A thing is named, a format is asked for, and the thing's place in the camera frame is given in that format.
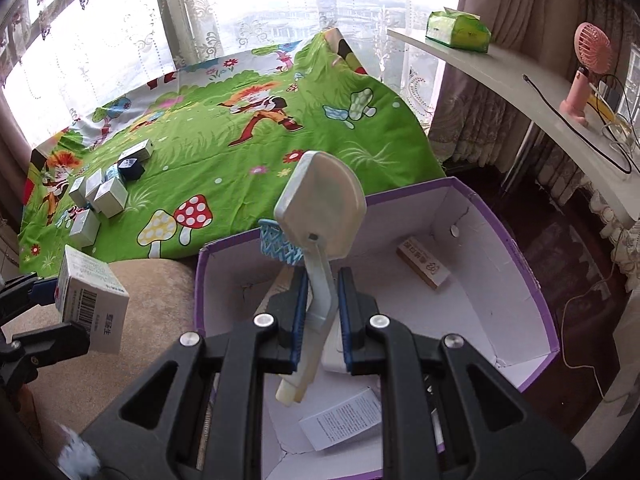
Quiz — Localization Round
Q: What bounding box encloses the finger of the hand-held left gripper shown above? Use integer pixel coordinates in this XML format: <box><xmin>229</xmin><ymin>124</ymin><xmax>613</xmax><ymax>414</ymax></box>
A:
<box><xmin>0</xmin><ymin>321</ymin><xmax>92</xmax><ymax>391</ymax></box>
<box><xmin>0</xmin><ymin>272</ymin><xmax>60</xmax><ymax>333</ymax></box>

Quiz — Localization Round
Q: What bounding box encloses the small white tan box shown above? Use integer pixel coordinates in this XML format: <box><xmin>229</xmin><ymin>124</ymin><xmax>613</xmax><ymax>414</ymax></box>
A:
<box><xmin>396</xmin><ymin>235</ymin><xmax>452</xmax><ymax>292</ymax></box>

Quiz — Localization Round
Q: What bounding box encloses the white lace curtain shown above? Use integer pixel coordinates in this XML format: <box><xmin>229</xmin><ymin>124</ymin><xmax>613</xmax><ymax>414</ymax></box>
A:
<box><xmin>0</xmin><ymin>0</ymin><xmax>466</xmax><ymax>146</ymax></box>

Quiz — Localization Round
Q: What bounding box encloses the white curved shelf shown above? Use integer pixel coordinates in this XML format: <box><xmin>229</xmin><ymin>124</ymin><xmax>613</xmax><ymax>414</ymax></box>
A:
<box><xmin>386</xmin><ymin>27</ymin><xmax>640</xmax><ymax>231</ymax></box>

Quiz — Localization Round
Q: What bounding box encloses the purple storage box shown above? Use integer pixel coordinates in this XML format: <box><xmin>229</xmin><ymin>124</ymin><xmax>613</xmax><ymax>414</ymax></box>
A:
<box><xmin>194</xmin><ymin>176</ymin><xmax>560</xmax><ymax>480</ymax></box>

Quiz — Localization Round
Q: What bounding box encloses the dark blue box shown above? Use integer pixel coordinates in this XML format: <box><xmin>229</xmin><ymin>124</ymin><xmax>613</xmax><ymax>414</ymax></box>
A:
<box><xmin>116</xmin><ymin>156</ymin><xmax>146</xmax><ymax>181</ymax></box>

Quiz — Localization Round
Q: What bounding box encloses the brown curtain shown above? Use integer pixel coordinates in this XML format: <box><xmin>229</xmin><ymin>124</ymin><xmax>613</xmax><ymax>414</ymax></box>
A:
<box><xmin>430</xmin><ymin>0</ymin><xmax>640</xmax><ymax>201</ymax></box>

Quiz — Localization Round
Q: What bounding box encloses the white barcode box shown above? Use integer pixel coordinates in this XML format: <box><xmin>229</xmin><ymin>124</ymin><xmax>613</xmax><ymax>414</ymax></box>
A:
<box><xmin>54</xmin><ymin>245</ymin><xmax>130</xmax><ymax>356</ymax></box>

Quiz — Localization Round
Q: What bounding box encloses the large white text box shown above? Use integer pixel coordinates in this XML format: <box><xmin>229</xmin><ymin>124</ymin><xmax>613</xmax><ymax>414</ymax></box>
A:
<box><xmin>299</xmin><ymin>387</ymin><xmax>383</xmax><ymax>453</ymax></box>

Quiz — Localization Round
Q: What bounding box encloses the black cable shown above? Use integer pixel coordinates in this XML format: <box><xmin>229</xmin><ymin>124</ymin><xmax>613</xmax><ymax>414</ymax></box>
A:
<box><xmin>522</xmin><ymin>74</ymin><xmax>633</xmax><ymax>176</ymax></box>

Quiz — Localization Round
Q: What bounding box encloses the grey white box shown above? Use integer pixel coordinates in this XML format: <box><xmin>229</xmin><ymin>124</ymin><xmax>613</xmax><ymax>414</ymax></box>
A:
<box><xmin>84</xmin><ymin>168</ymin><xmax>106</xmax><ymax>202</ymax></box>
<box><xmin>68</xmin><ymin>175</ymin><xmax>91</xmax><ymax>209</ymax></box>

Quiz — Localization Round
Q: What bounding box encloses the green tissue pack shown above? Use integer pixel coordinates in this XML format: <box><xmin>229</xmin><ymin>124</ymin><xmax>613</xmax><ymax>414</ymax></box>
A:
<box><xmin>425</xmin><ymin>8</ymin><xmax>492</xmax><ymax>54</ymax></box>

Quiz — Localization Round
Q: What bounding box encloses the toy basketball hoop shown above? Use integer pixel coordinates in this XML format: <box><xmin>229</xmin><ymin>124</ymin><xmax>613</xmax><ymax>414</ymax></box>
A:
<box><xmin>259</xmin><ymin>151</ymin><xmax>367</xmax><ymax>406</ymax></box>

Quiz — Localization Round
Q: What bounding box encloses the white lace cloth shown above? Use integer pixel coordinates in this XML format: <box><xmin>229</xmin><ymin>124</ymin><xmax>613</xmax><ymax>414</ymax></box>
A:
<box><xmin>587</xmin><ymin>190</ymin><xmax>640</xmax><ymax>281</ymax></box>

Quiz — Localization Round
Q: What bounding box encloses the pink handheld fan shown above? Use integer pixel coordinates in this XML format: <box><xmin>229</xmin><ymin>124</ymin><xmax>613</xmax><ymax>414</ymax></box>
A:
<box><xmin>559</xmin><ymin>22</ymin><xmax>613</xmax><ymax>126</ymax></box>

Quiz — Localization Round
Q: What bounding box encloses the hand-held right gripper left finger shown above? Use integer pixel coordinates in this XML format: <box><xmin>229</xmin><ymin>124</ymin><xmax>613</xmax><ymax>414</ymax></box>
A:
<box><xmin>80</xmin><ymin>269</ymin><xmax>309</xmax><ymax>480</ymax></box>

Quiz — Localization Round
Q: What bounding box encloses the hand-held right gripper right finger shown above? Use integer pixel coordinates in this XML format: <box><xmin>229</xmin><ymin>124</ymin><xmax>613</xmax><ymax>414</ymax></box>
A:
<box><xmin>337</xmin><ymin>268</ymin><xmax>586</xmax><ymax>480</ymax></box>

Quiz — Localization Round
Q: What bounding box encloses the green cartoon printed blanket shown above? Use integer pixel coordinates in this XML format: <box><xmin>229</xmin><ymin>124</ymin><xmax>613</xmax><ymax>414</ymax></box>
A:
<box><xmin>20</xmin><ymin>27</ymin><xmax>447</xmax><ymax>273</ymax></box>

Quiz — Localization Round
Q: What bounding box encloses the white green box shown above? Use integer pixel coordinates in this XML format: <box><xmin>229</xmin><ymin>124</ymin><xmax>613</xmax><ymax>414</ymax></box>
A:
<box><xmin>119</xmin><ymin>138</ymin><xmax>154</xmax><ymax>164</ymax></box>

